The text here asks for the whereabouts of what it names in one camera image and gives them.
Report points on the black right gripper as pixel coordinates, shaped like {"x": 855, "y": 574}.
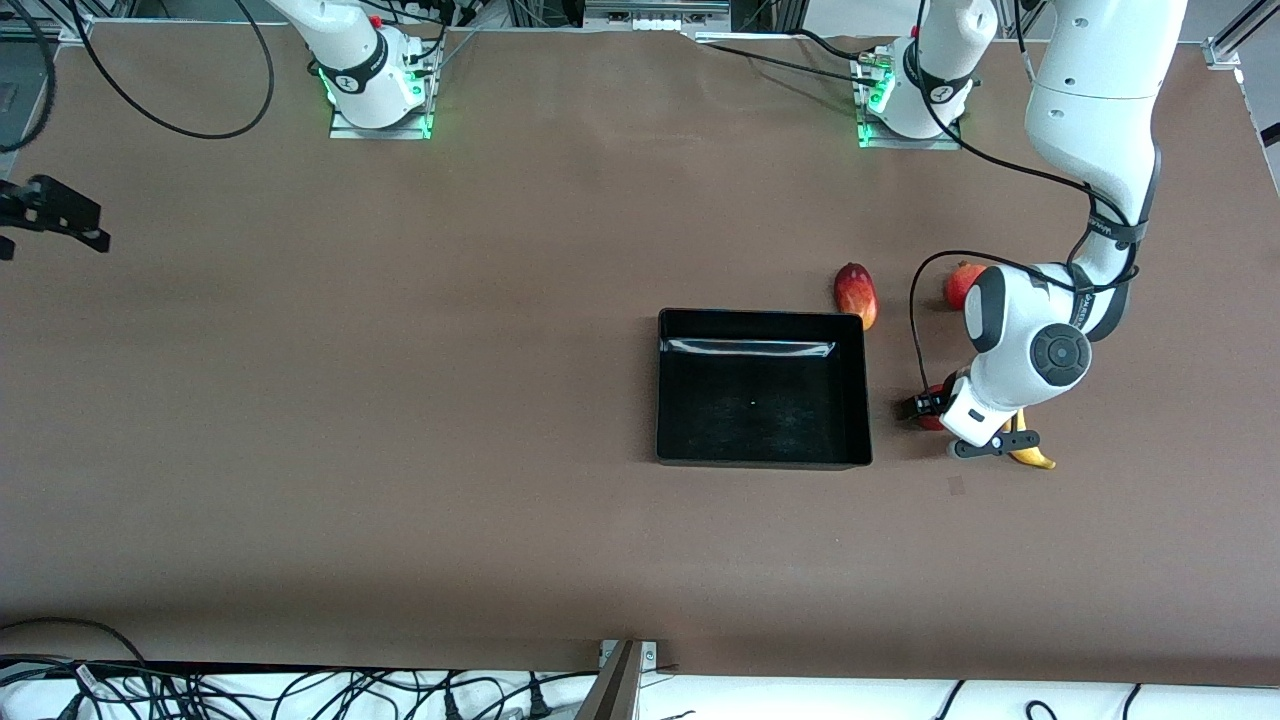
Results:
{"x": 40, "y": 206}

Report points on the red yellow apple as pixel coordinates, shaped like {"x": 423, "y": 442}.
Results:
{"x": 930, "y": 424}

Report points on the yellow banana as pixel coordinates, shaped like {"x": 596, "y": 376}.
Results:
{"x": 1040, "y": 461}

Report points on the black plastic box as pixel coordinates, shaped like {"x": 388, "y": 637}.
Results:
{"x": 760, "y": 400}

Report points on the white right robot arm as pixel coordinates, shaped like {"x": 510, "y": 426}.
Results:
{"x": 350, "y": 50}

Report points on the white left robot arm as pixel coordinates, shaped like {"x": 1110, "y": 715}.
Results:
{"x": 1090, "y": 100}

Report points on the red pomegranate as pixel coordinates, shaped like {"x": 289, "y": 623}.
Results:
{"x": 958, "y": 285}

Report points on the red yellow mango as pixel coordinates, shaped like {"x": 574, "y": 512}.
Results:
{"x": 856, "y": 290}

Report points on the grey metal beam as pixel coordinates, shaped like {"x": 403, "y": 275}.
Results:
{"x": 612, "y": 690}

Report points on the black power plug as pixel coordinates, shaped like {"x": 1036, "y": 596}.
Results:
{"x": 450, "y": 706}
{"x": 540, "y": 700}

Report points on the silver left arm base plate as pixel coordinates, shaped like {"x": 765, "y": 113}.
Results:
{"x": 900, "y": 143}

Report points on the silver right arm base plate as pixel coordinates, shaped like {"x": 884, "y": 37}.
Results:
{"x": 380, "y": 132}

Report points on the silver metal bracket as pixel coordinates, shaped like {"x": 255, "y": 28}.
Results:
{"x": 650, "y": 655}

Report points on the aluminium profile with bracket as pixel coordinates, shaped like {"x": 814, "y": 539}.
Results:
{"x": 1222, "y": 52}

